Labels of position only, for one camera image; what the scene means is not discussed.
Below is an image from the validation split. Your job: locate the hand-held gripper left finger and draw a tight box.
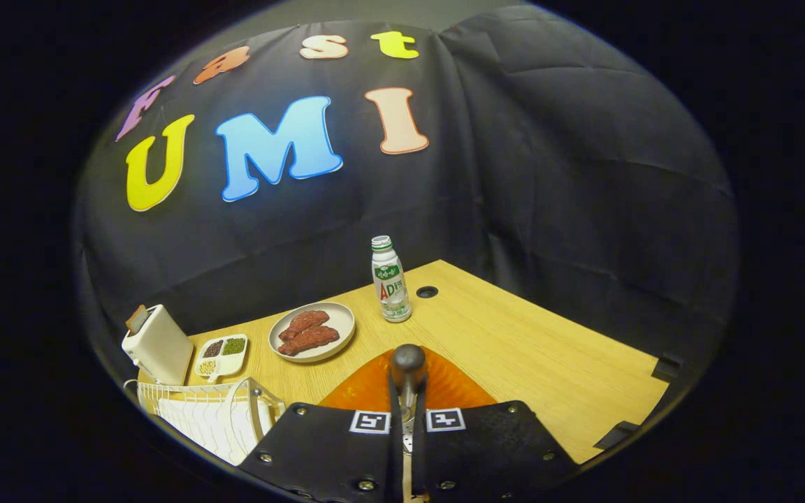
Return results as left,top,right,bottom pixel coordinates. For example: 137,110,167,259
238,349,404,503

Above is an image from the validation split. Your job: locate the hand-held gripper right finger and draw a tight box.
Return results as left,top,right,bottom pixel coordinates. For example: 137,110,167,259
409,347,578,503

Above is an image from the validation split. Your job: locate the wooden handled metal spoon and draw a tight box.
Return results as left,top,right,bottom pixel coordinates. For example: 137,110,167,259
390,344,428,455

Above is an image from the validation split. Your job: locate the white wire dish rack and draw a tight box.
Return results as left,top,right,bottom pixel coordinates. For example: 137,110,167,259
124,377,286,467

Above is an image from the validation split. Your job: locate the beige plate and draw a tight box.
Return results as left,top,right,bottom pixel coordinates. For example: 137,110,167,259
268,302,356,363

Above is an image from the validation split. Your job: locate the red meat piece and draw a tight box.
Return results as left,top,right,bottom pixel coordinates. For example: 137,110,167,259
278,310,330,341
278,326,340,356

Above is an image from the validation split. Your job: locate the white divided bean tray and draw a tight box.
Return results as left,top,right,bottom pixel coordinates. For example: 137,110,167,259
194,334,249,384

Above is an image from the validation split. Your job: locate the white green drink bottle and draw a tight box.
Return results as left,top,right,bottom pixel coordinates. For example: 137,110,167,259
371,235,412,323

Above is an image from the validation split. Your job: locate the white toaster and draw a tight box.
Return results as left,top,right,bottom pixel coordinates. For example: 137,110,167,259
121,305,194,386

